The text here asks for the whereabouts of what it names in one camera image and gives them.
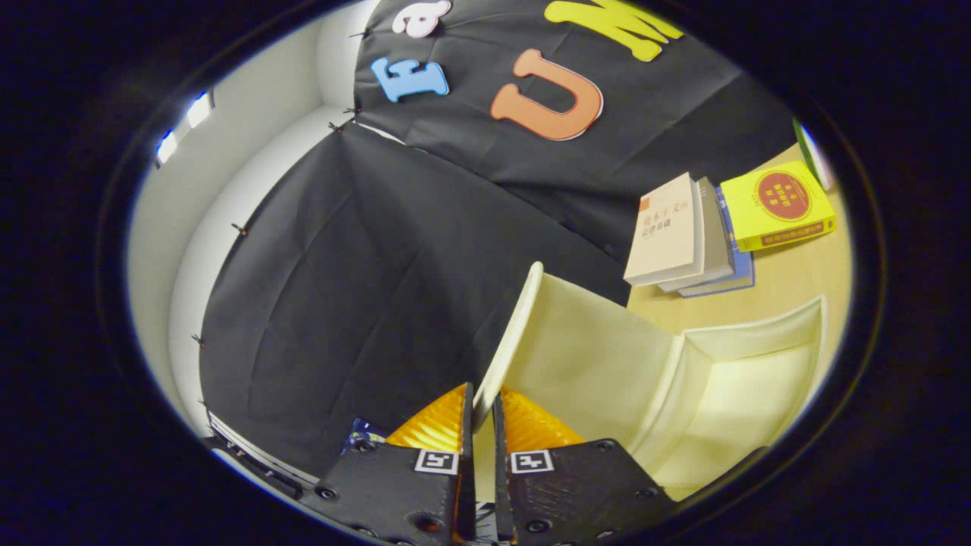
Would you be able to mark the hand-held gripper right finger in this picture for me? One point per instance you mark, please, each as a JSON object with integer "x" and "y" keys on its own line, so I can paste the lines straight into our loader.
{"x": 501, "y": 470}

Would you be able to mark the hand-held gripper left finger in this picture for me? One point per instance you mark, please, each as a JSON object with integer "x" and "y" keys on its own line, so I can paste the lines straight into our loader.
{"x": 467, "y": 470}

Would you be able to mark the cream fabric storage box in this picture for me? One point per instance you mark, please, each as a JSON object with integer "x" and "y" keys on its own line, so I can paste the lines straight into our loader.
{"x": 592, "y": 356}

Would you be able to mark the black backdrop cloth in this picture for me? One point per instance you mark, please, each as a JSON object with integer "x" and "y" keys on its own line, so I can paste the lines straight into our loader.
{"x": 341, "y": 303}

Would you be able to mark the beige paperback book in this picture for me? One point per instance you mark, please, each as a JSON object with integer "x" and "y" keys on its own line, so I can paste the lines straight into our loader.
{"x": 667, "y": 227}

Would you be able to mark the blue book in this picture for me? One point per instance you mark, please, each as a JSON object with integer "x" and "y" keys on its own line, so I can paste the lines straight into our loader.
{"x": 740, "y": 273}

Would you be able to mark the grey book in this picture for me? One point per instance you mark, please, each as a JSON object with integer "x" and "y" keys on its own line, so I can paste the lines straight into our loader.
{"x": 717, "y": 243}

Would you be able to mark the yellow book with red circle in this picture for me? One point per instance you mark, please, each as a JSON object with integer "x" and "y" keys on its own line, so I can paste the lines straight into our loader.
{"x": 781, "y": 201}

